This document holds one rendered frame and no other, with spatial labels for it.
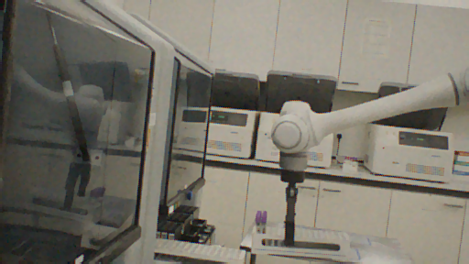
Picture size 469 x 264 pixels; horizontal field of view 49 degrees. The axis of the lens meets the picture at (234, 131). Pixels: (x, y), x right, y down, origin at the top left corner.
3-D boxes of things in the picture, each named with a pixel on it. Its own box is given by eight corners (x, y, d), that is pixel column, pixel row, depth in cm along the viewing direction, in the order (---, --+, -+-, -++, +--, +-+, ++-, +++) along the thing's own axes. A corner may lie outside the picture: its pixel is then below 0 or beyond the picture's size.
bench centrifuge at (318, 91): (254, 160, 380) (264, 67, 376) (259, 154, 442) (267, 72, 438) (331, 170, 374) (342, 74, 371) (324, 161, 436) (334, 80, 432)
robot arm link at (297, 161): (308, 150, 165) (307, 170, 166) (279, 148, 166) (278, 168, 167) (309, 153, 156) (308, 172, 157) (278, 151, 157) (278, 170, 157)
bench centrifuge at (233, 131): (175, 151, 388) (184, 65, 384) (193, 146, 449) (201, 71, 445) (248, 160, 380) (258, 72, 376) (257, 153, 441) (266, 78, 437)
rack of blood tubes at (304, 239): (250, 253, 159) (251, 233, 159) (253, 244, 169) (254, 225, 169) (349, 260, 156) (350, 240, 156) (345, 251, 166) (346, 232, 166)
